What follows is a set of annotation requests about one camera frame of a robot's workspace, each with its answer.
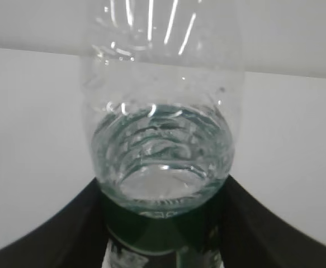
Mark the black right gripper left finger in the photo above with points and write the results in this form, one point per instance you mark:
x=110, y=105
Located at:
x=74, y=237

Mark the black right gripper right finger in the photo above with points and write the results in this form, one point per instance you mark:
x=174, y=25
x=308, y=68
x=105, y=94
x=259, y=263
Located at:
x=252, y=236

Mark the clear green-label water bottle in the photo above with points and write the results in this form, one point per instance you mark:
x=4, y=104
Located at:
x=162, y=84

